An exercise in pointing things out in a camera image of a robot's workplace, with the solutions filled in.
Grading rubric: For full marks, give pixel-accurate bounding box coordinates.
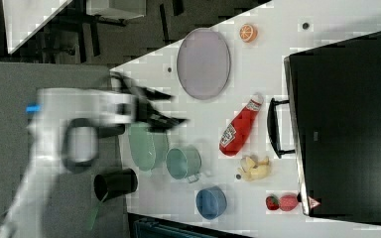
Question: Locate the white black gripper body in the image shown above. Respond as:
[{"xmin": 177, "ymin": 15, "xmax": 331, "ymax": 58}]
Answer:
[{"xmin": 105, "ymin": 92, "xmax": 149, "ymax": 126}]

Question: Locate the grey round plate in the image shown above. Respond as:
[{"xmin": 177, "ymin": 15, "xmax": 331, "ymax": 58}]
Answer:
[{"xmin": 177, "ymin": 28, "xmax": 231, "ymax": 100}]

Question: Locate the peeled toy banana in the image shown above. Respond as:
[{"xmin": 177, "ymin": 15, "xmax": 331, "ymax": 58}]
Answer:
[{"xmin": 237, "ymin": 156, "xmax": 271, "ymax": 181}]

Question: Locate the dark red toy strawberry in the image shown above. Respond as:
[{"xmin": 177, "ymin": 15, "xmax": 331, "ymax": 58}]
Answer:
[{"xmin": 265, "ymin": 195, "xmax": 280, "ymax": 210}]

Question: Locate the red ketchup bottle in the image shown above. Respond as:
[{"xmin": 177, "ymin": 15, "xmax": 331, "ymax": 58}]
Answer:
[{"xmin": 219, "ymin": 94, "xmax": 263, "ymax": 157}]

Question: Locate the green mug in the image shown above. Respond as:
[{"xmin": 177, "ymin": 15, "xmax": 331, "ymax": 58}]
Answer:
[{"xmin": 166, "ymin": 146, "xmax": 201, "ymax": 183}]

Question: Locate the blue metal frame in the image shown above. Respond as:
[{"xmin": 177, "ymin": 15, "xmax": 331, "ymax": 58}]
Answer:
[{"xmin": 128, "ymin": 213, "xmax": 249, "ymax": 238}]

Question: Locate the black container with green strip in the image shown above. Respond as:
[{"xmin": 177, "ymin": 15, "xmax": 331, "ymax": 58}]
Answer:
[{"xmin": 85, "ymin": 168, "xmax": 139, "ymax": 231}]

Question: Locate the pink toy strawberry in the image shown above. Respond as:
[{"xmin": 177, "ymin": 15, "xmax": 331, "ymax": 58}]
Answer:
[{"xmin": 279, "ymin": 194, "xmax": 299, "ymax": 211}]

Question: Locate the green perforated colander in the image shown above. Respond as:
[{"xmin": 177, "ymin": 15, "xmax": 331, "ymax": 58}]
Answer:
[{"xmin": 128, "ymin": 123, "xmax": 169, "ymax": 172}]

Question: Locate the orange slice toy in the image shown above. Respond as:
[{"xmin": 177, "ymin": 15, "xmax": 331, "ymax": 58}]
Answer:
[{"xmin": 239, "ymin": 24, "xmax": 258, "ymax": 43}]

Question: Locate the white side table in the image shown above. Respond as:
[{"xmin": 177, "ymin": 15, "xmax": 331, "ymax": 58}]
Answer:
[{"xmin": 1, "ymin": 0, "xmax": 72, "ymax": 55}]

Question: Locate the black toaster oven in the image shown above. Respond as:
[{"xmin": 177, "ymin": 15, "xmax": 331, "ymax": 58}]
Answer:
[{"xmin": 284, "ymin": 31, "xmax": 381, "ymax": 225}]

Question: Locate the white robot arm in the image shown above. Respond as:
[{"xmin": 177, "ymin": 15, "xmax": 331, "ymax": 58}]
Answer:
[{"xmin": 0, "ymin": 72, "xmax": 187, "ymax": 238}]

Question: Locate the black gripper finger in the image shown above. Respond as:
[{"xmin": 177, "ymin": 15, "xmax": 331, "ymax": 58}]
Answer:
[
  {"xmin": 110, "ymin": 72, "xmax": 173, "ymax": 101},
  {"xmin": 147, "ymin": 112, "xmax": 187, "ymax": 133}
]

